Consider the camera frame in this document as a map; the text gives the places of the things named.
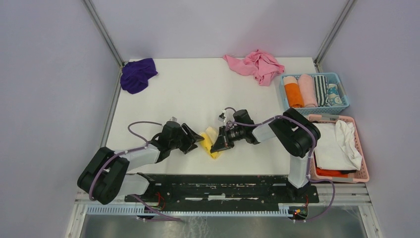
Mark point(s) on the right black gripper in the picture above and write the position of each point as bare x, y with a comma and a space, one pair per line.
222, 144

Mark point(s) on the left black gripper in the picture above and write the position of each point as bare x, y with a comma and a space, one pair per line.
190, 134

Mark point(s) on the yellow towel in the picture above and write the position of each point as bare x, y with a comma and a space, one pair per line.
209, 137

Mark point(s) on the green white striped towel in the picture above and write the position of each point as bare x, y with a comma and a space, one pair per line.
321, 91

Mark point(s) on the teal patterned towel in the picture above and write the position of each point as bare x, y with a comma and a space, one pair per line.
333, 95

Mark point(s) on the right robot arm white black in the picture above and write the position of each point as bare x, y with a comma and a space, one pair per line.
297, 134

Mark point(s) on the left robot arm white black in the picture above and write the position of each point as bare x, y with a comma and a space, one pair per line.
105, 177

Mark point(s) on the purple towel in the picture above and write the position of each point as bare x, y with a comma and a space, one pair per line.
135, 75

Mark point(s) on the orange rolled towel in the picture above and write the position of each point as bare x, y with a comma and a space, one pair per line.
293, 92

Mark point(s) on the pink crumpled towel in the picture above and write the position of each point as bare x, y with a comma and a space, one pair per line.
261, 65

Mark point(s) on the orange cloth in basket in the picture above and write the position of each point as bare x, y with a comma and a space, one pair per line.
321, 173

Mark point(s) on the light pink rolled towel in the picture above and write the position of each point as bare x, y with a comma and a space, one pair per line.
307, 89

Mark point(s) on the blue plastic basket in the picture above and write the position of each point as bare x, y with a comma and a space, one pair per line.
331, 78

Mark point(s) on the white cloth in basket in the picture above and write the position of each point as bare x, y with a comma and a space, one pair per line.
336, 148

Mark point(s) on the pink plastic basket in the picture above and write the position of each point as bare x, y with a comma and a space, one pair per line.
353, 176

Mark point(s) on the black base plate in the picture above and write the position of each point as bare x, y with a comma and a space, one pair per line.
224, 193

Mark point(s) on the blue slotted cable duct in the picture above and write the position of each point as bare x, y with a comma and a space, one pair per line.
140, 210

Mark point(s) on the aluminium frame rails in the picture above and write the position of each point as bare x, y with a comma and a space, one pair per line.
351, 216

